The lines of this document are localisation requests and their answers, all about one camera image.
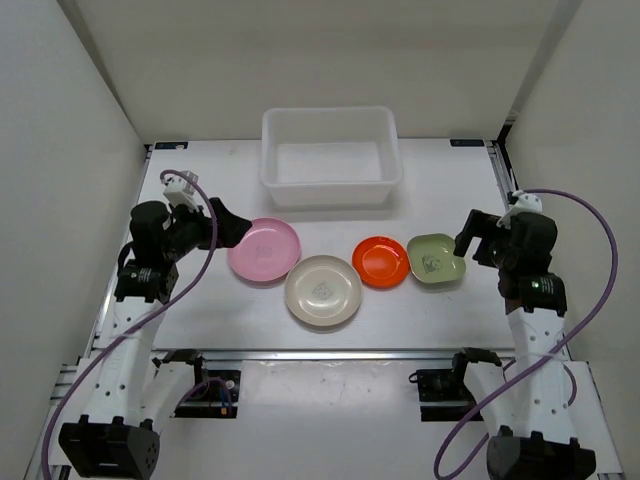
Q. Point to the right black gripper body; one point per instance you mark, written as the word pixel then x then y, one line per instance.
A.
pixel 502 254

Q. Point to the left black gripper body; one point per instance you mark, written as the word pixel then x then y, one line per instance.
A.
pixel 191 231

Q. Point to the pink round plate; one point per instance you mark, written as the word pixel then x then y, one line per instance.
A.
pixel 267 252

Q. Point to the green square panda dish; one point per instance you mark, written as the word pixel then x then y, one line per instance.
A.
pixel 433 263

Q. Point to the cream round bowl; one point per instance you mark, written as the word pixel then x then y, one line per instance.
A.
pixel 323 291

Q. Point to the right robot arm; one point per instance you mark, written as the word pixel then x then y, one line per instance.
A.
pixel 532 435

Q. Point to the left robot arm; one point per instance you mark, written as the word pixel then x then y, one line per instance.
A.
pixel 117 435

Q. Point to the translucent white plastic bin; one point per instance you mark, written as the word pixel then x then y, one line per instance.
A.
pixel 330 157

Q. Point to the orange round plate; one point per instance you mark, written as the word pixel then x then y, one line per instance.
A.
pixel 381 262

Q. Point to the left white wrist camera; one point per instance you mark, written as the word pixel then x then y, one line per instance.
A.
pixel 180 190

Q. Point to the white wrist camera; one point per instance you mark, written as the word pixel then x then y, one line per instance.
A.
pixel 180 190
pixel 519 201

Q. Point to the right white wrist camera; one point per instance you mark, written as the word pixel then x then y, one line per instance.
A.
pixel 519 201

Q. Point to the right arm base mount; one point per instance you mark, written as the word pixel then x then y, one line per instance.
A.
pixel 442 394

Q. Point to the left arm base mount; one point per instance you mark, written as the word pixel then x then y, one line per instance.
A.
pixel 215 391

